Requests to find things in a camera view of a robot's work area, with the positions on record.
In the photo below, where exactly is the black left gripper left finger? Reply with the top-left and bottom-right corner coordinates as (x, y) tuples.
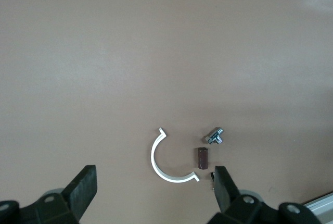
(0, 165), (97, 224)

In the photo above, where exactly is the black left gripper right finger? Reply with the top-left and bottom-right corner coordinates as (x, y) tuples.
(208, 166), (323, 224)

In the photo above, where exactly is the white drawer cabinet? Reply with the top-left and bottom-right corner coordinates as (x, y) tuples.
(304, 192), (333, 217)

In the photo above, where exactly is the brown terminal block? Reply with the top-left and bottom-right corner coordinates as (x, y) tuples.
(195, 147), (210, 170)

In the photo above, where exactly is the silver metal fitting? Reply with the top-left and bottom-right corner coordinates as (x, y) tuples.
(202, 127), (224, 145)

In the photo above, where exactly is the white semicircular clamp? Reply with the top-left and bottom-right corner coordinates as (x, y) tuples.
(150, 127), (200, 183)

